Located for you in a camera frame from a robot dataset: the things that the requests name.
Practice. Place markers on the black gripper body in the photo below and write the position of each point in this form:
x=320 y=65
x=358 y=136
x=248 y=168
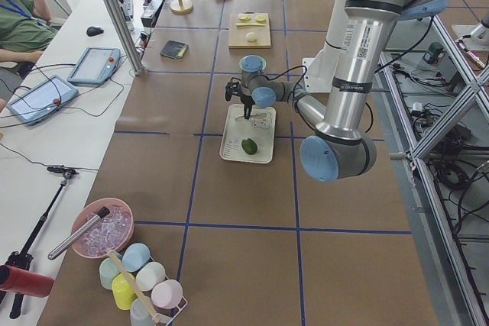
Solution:
x=247 y=99

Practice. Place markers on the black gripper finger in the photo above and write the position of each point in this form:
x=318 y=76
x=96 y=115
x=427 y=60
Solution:
x=247 y=111

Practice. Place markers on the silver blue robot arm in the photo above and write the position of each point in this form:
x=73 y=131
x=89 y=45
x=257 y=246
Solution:
x=338 y=148

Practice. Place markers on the white steamed bun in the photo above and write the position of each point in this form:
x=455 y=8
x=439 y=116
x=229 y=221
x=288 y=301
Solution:
x=251 y=37

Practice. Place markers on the steel tube in bowl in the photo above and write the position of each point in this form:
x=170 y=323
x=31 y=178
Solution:
x=69 y=241

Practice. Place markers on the pink bowl with ice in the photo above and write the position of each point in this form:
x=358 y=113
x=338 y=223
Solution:
x=113 y=232

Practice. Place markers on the white bear tray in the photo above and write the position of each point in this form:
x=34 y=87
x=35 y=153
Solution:
x=235 y=132

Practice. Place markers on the green avocado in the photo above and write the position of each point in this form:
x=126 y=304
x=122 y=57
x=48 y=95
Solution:
x=249 y=146

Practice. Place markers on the bamboo cutting board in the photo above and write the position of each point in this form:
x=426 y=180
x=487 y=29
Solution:
x=249 y=31

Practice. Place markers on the lemon slice upper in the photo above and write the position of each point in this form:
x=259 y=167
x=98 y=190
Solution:
x=260 y=19

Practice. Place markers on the yellow plastic knife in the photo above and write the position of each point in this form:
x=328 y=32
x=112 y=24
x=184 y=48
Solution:
x=250 y=24

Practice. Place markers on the wooden cup tree stand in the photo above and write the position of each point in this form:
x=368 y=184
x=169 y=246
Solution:
x=181 y=7

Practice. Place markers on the grey folded cloth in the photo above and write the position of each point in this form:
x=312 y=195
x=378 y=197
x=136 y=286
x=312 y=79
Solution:
x=171 y=49

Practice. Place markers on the black keyboard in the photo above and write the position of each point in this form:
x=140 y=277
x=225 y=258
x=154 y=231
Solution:
x=124 y=1

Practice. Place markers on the blue teach pendant far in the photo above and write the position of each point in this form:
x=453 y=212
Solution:
x=95 y=66

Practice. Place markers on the blue teach pendant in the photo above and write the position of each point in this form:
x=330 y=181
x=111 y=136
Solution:
x=43 y=100
x=95 y=66

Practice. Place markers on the black computer mouse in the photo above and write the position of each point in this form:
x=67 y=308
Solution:
x=94 y=31

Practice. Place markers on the blue teach pendant near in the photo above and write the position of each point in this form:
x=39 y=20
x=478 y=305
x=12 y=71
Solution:
x=43 y=100

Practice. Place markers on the blue plastic cup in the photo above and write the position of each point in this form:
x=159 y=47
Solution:
x=135 y=257

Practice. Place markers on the white plastic cup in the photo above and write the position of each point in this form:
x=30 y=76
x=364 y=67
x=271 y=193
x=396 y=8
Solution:
x=150 y=275

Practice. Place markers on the pink plastic cup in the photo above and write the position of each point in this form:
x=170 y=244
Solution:
x=167 y=294

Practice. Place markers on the wooden stick on cups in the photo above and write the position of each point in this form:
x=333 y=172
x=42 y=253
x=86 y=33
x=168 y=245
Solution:
x=156 y=317

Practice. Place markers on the person in green shirt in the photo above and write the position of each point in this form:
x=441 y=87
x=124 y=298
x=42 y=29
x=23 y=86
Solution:
x=25 y=32

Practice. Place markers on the mint plastic cup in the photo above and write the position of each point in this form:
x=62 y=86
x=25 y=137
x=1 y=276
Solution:
x=107 y=272

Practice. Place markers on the yellow plastic cup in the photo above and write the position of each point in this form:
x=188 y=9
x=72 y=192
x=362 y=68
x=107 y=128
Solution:
x=122 y=292

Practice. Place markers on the grey plastic cup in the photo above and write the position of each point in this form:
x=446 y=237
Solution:
x=139 y=315

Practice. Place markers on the black selfie stick tripod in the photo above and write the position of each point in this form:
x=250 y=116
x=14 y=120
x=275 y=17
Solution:
x=22 y=259

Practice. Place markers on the red bottle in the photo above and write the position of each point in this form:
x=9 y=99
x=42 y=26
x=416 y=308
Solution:
x=24 y=282

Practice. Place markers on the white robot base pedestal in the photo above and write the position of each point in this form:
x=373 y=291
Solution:
x=321 y=68

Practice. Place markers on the aluminium frame post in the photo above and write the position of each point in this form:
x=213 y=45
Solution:
x=121 y=29

